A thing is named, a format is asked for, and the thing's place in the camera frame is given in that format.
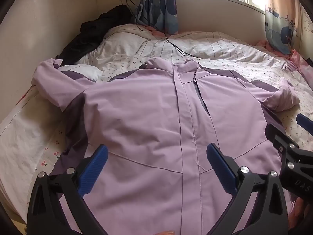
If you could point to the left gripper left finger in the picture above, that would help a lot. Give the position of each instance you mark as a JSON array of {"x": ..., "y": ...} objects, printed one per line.
[{"x": 45, "y": 213}]

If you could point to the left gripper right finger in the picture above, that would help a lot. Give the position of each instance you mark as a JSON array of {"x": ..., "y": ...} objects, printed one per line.
[{"x": 258, "y": 202}]

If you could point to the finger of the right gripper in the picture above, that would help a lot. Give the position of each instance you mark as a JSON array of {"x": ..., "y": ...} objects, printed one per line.
[
  {"x": 305, "y": 123},
  {"x": 296, "y": 169}
]

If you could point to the lilac purple jacket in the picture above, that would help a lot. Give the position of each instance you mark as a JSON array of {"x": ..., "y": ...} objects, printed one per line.
[{"x": 157, "y": 122}]

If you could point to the black clothing pile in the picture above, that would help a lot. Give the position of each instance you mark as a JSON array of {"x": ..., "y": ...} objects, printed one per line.
[{"x": 92, "y": 33}]

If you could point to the pink ruffled cloth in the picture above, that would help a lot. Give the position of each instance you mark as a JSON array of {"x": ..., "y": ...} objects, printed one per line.
[{"x": 298, "y": 63}]

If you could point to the cherry print bed quilt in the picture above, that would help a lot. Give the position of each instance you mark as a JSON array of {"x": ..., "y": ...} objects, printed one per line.
[{"x": 32, "y": 135}]

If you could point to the blue cartoon curtain right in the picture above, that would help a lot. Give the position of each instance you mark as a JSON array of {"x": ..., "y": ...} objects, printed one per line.
[{"x": 281, "y": 24}]

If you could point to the blue cartoon curtain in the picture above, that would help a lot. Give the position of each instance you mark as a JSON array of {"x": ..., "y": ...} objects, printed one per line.
[
  {"x": 281, "y": 24},
  {"x": 160, "y": 14}
]

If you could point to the white pillow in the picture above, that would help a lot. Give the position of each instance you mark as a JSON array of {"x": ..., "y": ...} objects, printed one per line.
[{"x": 81, "y": 71}]

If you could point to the blue cartoon curtain left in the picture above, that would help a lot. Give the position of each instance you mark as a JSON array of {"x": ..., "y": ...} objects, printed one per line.
[{"x": 160, "y": 14}]

